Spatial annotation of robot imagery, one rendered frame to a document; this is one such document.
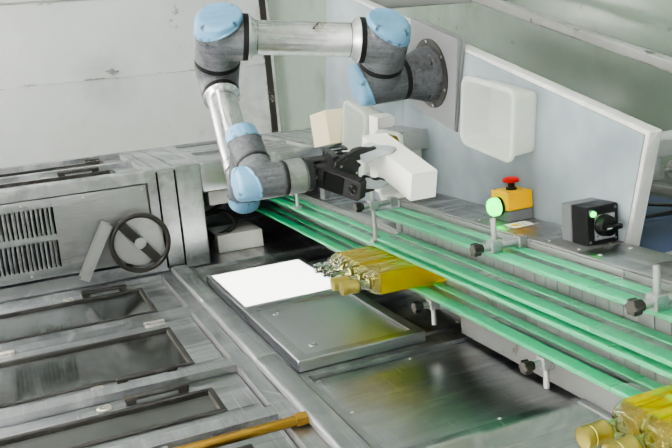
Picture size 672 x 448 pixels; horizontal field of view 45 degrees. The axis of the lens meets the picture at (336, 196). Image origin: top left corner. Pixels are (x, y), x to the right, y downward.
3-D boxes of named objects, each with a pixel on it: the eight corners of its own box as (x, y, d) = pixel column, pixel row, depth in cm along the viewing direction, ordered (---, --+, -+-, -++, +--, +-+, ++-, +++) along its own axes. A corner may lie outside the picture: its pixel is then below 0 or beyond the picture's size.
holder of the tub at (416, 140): (407, 213, 253) (384, 217, 251) (400, 125, 248) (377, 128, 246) (434, 222, 238) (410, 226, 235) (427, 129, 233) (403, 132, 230)
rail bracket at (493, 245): (520, 243, 176) (467, 254, 171) (518, 210, 175) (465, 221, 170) (531, 247, 173) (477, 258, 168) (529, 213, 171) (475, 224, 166)
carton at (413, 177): (385, 132, 189) (362, 135, 187) (437, 170, 169) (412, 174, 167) (384, 156, 192) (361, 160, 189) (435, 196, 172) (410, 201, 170)
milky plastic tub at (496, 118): (490, 70, 201) (460, 74, 198) (547, 85, 182) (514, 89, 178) (488, 138, 207) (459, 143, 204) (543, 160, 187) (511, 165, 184)
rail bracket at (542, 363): (572, 375, 166) (517, 390, 161) (571, 343, 165) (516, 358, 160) (585, 382, 162) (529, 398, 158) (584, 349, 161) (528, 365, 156)
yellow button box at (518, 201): (517, 213, 197) (492, 218, 195) (516, 182, 196) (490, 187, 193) (535, 217, 191) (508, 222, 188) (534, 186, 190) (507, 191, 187)
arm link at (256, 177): (230, 156, 168) (242, 185, 163) (280, 149, 172) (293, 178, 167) (227, 182, 173) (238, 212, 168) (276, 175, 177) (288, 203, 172)
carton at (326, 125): (328, 113, 301) (309, 115, 299) (344, 107, 286) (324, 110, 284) (333, 145, 302) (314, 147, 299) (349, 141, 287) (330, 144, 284)
